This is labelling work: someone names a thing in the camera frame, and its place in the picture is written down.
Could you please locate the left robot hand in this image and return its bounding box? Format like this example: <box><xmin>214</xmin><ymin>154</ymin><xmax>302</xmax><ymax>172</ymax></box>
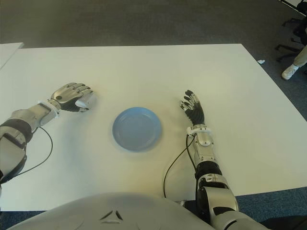
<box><xmin>49</xmin><ymin>82</ymin><xmax>94</xmax><ymax>113</ymax></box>

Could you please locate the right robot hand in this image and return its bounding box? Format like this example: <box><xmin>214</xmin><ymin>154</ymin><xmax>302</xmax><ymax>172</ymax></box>
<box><xmin>179</xmin><ymin>90</ymin><xmax>206</xmax><ymax>127</ymax></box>

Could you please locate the white charger block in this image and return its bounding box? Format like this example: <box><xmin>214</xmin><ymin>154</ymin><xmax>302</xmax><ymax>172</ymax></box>
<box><xmin>75</xmin><ymin>92</ymin><xmax>96</xmax><ymax>108</ymax></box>

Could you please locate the blue round plate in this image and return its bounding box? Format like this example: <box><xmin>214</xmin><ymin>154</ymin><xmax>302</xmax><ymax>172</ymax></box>
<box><xmin>112</xmin><ymin>106</ymin><xmax>164</xmax><ymax>152</ymax></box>

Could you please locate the white neighbouring table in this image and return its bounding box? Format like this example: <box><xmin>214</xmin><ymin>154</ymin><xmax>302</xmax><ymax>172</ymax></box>
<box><xmin>0</xmin><ymin>42</ymin><xmax>24</xmax><ymax>70</ymax></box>

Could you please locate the white shoe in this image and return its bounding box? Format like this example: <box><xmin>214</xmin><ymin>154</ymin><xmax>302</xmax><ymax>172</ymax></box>
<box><xmin>282</xmin><ymin>63</ymin><xmax>300</xmax><ymax>81</ymax></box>

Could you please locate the beige trouser leg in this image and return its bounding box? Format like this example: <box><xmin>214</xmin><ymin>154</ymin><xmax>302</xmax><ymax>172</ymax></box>
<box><xmin>293</xmin><ymin>44</ymin><xmax>307</xmax><ymax>68</ymax></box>

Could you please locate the grey robot torso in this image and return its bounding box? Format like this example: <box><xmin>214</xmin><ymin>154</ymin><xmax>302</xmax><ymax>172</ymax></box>
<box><xmin>7</xmin><ymin>191</ymin><xmax>216</xmax><ymax>230</ymax></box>

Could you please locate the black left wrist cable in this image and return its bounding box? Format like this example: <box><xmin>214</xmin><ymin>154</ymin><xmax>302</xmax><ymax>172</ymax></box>
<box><xmin>0</xmin><ymin>126</ymin><xmax>53</xmax><ymax>184</ymax></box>

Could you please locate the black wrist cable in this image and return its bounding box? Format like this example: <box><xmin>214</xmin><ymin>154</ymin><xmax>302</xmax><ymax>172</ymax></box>
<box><xmin>163</xmin><ymin>134</ymin><xmax>200</xmax><ymax>198</ymax></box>
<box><xmin>0</xmin><ymin>126</ymin><xmax>53</xmax><ymax>184</ymax></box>

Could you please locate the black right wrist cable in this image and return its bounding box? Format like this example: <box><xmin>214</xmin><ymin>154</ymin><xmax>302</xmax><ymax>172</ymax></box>
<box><xmin>163</xmin><ymin>134</ymin><xmax>200</xmax><ymax>198</ymax></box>

